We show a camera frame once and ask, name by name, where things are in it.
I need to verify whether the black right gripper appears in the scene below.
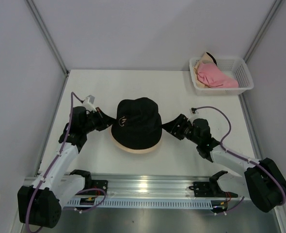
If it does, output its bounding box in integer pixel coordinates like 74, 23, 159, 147
160, 114, 200, 145

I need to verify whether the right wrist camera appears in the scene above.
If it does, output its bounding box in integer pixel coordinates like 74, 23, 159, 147
189, 107, 199, 121

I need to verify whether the black bucket hat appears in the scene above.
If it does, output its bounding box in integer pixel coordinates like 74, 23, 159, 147
111, 97, 162, 150

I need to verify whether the right aluminium frame post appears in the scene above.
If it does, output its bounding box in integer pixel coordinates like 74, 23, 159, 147
243, 0, 285, 63

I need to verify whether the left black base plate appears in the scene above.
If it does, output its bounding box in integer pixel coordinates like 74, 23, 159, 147
84, 180, 108, 196

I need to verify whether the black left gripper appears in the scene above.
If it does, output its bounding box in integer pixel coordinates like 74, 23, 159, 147
82, 107, 115, 134

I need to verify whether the aluminium frame post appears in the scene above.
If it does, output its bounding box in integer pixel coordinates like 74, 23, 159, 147
25, 0, 69, 76
243, 0, 285, 63

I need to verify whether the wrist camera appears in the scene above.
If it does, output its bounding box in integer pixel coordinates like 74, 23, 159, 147
189, 107, 199, 121
82, 95, 96, 112

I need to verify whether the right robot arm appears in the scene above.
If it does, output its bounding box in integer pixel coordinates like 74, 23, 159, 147
162, 114, 286, 213

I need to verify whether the left aluminium frame post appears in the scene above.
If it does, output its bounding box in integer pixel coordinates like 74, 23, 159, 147
25, 0, 69, 76

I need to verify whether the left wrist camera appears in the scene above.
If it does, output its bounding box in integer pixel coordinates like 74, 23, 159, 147
82, 95, 96, 112

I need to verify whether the white slotted cable duct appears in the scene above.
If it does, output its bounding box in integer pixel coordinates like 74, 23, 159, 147
65, 198, 213, 210

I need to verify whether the white plastic basket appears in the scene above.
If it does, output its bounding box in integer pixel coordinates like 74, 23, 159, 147
189, 56, 254, 96

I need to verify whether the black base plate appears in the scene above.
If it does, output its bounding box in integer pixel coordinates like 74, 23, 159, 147
84, 180, 108, 196
188, 182, 238, 198

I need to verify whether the cream bucket hat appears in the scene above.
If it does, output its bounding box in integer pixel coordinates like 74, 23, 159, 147
110, 130, 162, 154

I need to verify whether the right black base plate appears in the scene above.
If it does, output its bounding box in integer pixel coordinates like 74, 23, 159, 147
188, 182, 238, 198

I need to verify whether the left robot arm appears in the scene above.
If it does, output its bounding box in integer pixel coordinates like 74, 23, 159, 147
17, 106, 115, 228

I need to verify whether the aluminium mounting rail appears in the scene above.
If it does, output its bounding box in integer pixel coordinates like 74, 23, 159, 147
24, 172, 253, 201

